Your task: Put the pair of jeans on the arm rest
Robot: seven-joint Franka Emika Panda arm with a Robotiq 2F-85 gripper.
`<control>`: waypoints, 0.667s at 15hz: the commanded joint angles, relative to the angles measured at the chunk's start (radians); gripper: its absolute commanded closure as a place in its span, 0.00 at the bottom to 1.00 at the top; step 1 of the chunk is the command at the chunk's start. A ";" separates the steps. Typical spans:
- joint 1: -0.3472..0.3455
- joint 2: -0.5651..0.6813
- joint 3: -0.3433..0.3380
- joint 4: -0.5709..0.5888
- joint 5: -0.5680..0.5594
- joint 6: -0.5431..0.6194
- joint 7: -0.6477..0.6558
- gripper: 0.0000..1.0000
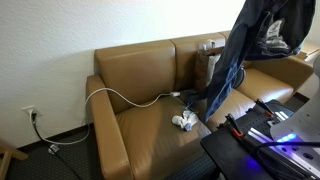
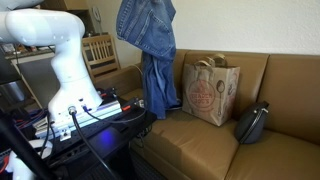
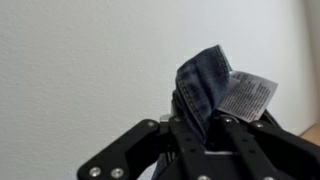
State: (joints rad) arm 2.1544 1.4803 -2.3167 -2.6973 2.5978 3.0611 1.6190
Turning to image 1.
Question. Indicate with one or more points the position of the white wall outlet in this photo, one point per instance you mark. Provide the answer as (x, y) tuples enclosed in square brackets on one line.
[(31, 109)]

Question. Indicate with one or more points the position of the black zippered case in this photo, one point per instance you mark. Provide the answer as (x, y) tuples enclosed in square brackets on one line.
[(239, 77)]

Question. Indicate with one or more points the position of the wooden furniture leg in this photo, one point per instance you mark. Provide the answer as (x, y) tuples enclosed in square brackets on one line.
[(8, 152)]

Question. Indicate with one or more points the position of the white and blue socks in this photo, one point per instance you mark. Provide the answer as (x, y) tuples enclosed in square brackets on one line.
[(186, 121)]

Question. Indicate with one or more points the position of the orange black clamp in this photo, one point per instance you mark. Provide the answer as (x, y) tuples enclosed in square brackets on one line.
[(230, 121)]

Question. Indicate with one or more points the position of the tan leather sofa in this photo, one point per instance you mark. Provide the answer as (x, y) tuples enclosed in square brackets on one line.
[(131, 106)]

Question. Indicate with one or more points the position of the brown paper grocery bag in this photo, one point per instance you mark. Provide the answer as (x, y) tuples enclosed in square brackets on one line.
[(206, 59)]

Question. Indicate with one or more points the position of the blue denim jeans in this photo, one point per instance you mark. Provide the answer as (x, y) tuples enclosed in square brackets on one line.
[(263, 30)]

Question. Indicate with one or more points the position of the white power adapter brick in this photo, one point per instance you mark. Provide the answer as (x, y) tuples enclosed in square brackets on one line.
[(174, 94)]

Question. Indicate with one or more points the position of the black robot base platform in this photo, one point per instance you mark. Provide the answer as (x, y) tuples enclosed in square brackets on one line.
[(278, 144)]

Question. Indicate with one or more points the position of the wooden side table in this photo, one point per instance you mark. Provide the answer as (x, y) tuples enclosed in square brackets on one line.
[(308, 50)]

